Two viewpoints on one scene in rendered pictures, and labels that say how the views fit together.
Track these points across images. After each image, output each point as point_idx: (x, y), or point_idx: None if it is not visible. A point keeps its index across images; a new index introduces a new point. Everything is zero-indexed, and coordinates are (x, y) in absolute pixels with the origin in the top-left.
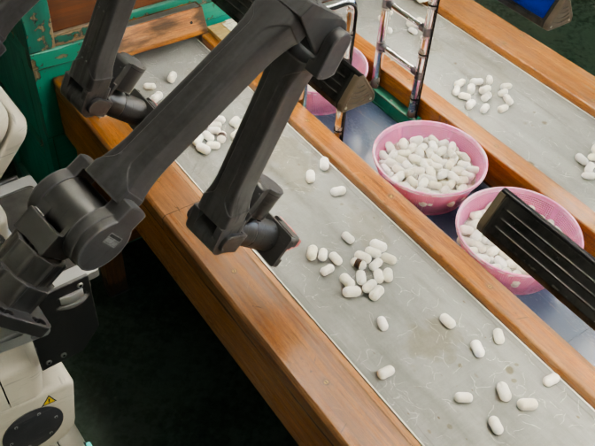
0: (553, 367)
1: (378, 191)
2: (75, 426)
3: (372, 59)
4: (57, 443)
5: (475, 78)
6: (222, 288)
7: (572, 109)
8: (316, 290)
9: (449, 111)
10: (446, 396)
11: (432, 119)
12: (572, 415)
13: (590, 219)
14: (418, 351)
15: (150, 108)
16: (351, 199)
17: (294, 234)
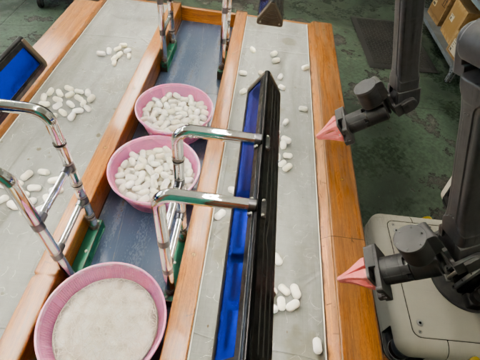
0: (236, 74)
1: (215, 168)
2: (388, 311)
3: (49, 286)
4: (405, 298)
5: (11, 205)
6: (353, 174)
7: (3, 144)
8: (300, 153)
9: (86, 188)
10: (286, 93)
11: (95, 204)
12: (248, 66)
13: (133, 91)
14: (280, 108)
15: (376, 253)
16: (229, 184)
17: (337, 110)
